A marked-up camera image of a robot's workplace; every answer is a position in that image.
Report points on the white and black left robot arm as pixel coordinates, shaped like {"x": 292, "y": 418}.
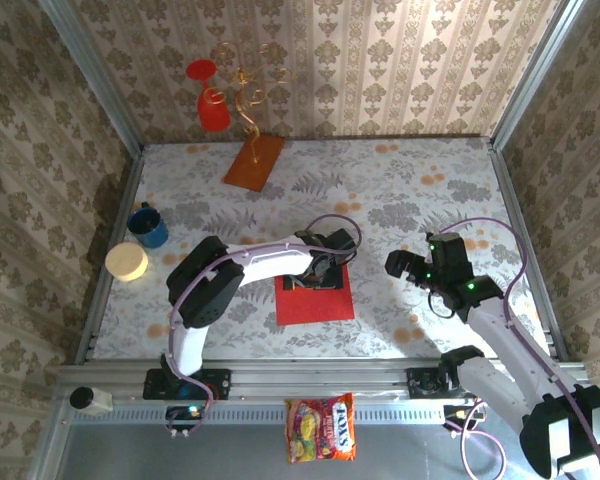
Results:
{"x": 270, "y": 260}

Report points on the small black connector box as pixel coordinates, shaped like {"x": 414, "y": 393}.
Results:
{"x": 460, "y": 413}
{"x": 182, "y": 413}

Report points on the blue enamel mug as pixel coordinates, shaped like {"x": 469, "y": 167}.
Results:
{"x": 152, "y": 235}

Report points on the red fruit candy bag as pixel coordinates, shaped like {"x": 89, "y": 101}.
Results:
{"x": 325, "y": 430}

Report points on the yellow cup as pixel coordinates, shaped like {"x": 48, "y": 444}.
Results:
{"x": 126, "y": 261}

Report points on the red wine glass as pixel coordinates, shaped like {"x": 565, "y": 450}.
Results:
{"x": 214, "y": 117}

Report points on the grey metal panel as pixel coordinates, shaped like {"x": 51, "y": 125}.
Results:
{"x": 180, "y": 455}

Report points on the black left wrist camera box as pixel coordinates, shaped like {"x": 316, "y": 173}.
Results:
{"x": 342, "y": 241}

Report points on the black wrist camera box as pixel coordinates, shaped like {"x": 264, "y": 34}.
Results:
{"x": 449, "y": 247}
{"x": 342, "y": 241}

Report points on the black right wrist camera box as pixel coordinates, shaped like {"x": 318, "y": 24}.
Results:
{"x": 449, "y": 247}

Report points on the aluminium front frame rail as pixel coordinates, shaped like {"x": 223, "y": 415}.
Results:
{"x": 320, "y": 375}

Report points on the aluminium table side rail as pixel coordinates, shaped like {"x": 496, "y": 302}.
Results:
{"x": 512, "y": 200}
{"x": 96, "y": 315}

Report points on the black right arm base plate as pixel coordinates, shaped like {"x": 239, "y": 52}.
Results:
{"x": 422, "y": 385}

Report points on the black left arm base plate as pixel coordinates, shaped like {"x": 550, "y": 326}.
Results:
{"x": 220, "y": 385}

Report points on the aluminium corner post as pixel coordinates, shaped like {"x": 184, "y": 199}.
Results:
{"x": 95, "y": 75}
{"x": 535, "y": 75}

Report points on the small black and beige camera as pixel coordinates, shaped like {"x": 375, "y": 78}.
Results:
{"x": 91, "y": 400}

